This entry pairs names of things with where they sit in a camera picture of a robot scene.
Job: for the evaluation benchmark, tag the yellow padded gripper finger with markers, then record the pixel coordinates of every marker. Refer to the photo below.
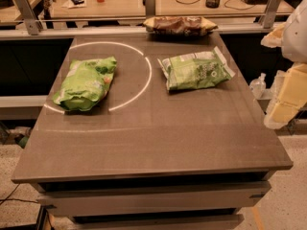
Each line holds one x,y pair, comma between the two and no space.
274,38
289,95

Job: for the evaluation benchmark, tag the green jalapeno chip bag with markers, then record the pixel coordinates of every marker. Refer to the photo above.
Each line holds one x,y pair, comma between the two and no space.
196,70

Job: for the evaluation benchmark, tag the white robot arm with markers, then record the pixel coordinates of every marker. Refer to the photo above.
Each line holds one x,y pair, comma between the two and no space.
294,40

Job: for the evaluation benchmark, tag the brown chip bag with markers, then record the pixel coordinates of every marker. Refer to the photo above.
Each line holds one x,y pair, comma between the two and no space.
179,25

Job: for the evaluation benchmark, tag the bright green rice chip bag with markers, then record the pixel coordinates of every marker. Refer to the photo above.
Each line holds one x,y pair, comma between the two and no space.
86,83

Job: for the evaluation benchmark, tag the clear sanitizer bottle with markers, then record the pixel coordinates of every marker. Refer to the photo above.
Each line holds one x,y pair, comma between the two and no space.
258,86

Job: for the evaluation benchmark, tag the black mesh pen holder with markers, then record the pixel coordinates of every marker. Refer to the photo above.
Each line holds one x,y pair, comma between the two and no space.
212,4

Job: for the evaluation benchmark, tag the lower grey drawer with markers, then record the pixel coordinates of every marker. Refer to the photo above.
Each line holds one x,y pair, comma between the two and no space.
222,222

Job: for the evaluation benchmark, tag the grey table drawer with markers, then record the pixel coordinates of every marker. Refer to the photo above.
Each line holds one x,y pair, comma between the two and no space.
154,199

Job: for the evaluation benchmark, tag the metal bracket post right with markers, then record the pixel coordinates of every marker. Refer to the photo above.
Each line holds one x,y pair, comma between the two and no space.
268,18

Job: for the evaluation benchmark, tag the metal bracket post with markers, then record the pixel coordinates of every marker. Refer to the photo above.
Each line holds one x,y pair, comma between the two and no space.
149,7
268,18
31,21

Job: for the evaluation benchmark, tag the metal bracket post middle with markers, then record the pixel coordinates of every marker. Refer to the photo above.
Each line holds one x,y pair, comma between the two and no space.
149,7

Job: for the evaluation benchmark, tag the metal bracket post left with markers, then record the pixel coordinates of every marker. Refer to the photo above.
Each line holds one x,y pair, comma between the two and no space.
31,21

